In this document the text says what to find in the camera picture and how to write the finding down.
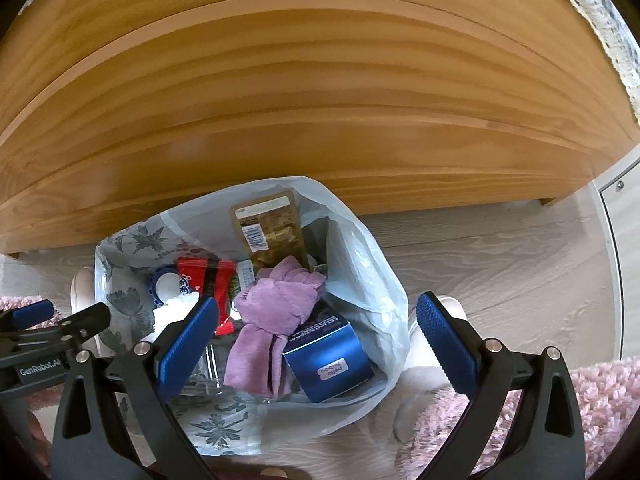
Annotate pink fuzzy pants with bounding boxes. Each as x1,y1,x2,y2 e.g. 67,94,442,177
0,296,640,480

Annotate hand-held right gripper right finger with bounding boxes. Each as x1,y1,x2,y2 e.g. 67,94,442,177
416,291,586,480

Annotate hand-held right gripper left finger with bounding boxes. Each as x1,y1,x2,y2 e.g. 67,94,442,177
50,296,221,480

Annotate leaf-print white trash bag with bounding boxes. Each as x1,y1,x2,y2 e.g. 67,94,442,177
94,176,412,457

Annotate red snack packet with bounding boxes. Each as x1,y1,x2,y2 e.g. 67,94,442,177
175,256,238,336

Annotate wooden bed frame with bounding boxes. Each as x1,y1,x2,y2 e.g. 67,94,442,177
0,0,640,261

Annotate dark blue box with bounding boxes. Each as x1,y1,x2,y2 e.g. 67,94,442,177
281,310,376,405

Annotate white fuzzy slipper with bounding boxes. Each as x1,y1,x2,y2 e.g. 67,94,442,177
392,296,471,443

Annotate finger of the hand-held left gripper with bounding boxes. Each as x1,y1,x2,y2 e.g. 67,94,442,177
0,299,56,333
0,302,112,361

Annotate clear plastic container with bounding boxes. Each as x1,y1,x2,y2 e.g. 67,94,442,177
172,335,281,406

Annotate purple towel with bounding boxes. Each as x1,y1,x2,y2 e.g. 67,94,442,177
223,255,328,401

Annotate gold snack packet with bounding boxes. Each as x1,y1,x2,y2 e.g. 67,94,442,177
229,187,308,281

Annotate white tissue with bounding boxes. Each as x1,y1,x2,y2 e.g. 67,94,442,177
152,292,201,336

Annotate clear bottle with blue cap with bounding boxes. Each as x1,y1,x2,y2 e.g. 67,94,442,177
147,265,181,306

